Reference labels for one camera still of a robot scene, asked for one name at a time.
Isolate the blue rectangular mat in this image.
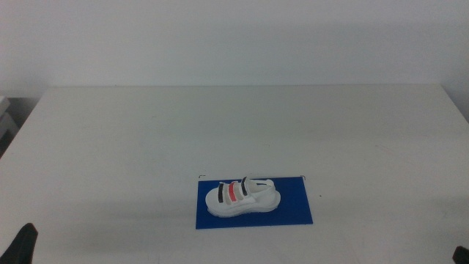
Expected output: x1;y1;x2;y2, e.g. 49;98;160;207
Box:
195;177;314;230

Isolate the white strapped sandal shoe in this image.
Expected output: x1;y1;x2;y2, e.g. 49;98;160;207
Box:
204;176;282;219

